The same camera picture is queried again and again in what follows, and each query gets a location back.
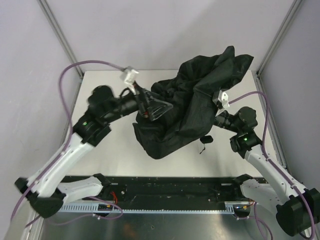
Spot left aluminium frame post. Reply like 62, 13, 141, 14
37, 0, 77, 64

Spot grey cable duct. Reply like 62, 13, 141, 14
58, 201, 251, 215

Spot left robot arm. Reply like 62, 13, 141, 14
14, 85, 173, 219

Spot aluminium frame post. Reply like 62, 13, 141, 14
37, 0, 77, 64
256, 0, 305, 76

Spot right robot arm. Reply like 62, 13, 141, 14
214, 106, 320, 239

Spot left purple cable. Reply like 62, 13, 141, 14
9, 59, 128, 226

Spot black folding umbrella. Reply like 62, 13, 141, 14
133, 46, 254, 160

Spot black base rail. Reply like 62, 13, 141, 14
59, 174, 253, 210

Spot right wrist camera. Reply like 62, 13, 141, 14
212, 90, 230, 110

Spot right aluminium frame post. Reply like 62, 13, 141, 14
256, 0, 305, 76

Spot purple cable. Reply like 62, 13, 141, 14
228, 90, 316, 238
9, 59, 128, 226

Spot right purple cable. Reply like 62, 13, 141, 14
228, 90, 316, 238

